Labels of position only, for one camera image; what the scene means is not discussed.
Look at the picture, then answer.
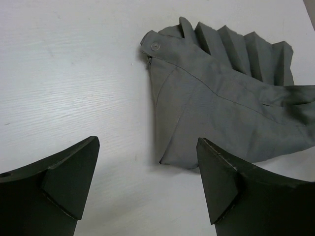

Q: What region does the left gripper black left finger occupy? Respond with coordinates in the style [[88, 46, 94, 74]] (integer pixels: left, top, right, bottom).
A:
[[0, 136, 100, 236]]

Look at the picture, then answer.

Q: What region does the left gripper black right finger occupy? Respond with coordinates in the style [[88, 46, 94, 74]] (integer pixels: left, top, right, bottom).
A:
[[196, 138, 315, 236]]

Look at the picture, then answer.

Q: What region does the grey pleated skirt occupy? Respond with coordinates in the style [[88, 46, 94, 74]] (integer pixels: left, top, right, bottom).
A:
[[140, 17, 315, 170]]

